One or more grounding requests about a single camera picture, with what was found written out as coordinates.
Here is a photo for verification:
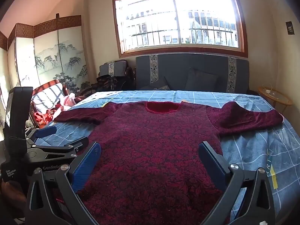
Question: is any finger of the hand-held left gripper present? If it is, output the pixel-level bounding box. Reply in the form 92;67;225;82
33;136;89;160
25;126;57;146

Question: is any grey cushioned wooden chair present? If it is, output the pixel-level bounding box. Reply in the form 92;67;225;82
98;60;136;92

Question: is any dark red patterned sweater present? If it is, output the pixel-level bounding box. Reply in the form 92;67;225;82
54;100;284;225

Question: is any blue checked bed sheet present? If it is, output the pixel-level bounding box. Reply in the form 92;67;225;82
35;90;300;225

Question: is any wooden chair with striped cushion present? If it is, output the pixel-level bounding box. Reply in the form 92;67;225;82
29;80;70;122

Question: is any plain grey pillow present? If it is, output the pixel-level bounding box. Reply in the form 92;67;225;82
185;68;219;91

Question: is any wooden framed window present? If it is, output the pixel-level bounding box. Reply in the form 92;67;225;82
111;0;248;59

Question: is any painted folding screen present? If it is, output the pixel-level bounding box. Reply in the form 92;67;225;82
0;15;91;95

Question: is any red cloth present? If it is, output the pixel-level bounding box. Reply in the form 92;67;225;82
33;110;59;125

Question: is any dark wall switch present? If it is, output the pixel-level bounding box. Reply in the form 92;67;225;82
285;21;295;35

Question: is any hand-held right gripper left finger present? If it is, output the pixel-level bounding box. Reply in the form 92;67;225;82
25;141;102;225

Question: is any round wooden side table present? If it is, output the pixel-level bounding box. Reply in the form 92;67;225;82
258;86;293;113

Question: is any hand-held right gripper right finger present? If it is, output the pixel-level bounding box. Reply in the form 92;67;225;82
198;141;275;225

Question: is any patterned grey pillow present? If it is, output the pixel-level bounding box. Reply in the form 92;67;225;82
145;76;170;91

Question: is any dark bag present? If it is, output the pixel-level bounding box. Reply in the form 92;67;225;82
94;74;123;92

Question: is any grey sofa with patterned stripes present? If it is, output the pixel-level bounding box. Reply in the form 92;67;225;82
135;53;250;94

